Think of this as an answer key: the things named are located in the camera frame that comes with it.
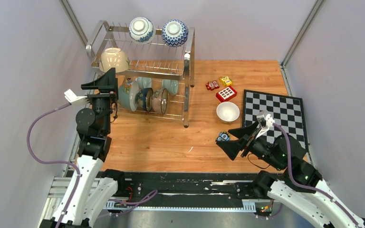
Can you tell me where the blue white patterned bowl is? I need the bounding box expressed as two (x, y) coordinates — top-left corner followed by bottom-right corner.
(161, 19), (189, 47)

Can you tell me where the yellow owl toy block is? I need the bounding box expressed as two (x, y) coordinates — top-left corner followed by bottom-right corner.
(220, 76), (233, 86)

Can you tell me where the red owl toy block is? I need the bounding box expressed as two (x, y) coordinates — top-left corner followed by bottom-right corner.
(205, 80), (220, 91)

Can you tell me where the small celadon cup left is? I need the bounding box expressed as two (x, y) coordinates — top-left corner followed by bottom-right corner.
(135, 76), (152, 90)

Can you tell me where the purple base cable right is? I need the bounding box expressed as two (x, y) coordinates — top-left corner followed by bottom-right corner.
(254, 204), (285, 220)

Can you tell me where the small celadon cup right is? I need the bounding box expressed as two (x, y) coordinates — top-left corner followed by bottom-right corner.
(162, 79), (179, 95)

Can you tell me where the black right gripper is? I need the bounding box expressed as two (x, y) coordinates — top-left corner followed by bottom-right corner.
(215, 120), (284, 170)

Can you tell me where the black white checkerboard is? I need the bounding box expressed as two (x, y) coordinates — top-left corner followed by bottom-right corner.
(241, 90), (308, 151)

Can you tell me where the steel two-tier dish rack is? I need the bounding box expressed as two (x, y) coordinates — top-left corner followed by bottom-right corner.
(85, 20), (195, 128)

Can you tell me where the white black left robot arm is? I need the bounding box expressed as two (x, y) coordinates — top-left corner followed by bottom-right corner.
(40, 67), (127, 228)

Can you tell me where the dark blue floral bowl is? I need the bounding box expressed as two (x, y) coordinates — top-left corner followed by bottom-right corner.
(136, 87), (154, 112)

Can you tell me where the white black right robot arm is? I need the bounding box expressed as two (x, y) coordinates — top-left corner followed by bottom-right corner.
(216, 123), (365, 228)

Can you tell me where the white blue floral bowl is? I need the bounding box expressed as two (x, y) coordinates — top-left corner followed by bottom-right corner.
(129, 17), (155, 45)

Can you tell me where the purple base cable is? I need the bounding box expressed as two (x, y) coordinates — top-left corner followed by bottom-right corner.
(254, 204), (285, 220)
(106, 190), (157, 218)

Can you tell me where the small celadon cup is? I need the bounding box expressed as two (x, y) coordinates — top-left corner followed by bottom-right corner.
(162, 79), (179, 95)
(135, 76), (152, 90)

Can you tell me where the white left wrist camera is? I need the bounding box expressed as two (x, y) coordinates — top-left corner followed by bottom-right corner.
(64, 89), (88, 106)

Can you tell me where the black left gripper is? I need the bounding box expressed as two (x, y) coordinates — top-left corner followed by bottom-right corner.
(80, 68), (118, 133)

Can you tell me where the cream bowl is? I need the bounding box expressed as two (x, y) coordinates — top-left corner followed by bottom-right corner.
(99, 47), (130, 73)
(216, 102), (240, 124)

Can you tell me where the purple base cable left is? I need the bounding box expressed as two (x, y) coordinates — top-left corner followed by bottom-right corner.
(106, 190), (157, 218)

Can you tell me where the pink brown bowl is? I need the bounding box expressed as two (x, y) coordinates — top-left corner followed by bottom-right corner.
(151, 88), (168, 114)

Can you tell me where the blue owl toy block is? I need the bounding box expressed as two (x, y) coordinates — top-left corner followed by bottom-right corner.
(215, 131), (231, 142)

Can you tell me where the red calculator toy block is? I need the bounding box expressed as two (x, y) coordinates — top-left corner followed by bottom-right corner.
(216, 86), (237, 102)

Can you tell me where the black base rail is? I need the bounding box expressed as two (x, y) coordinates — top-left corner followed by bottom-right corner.
(48, 171), (297, 218)

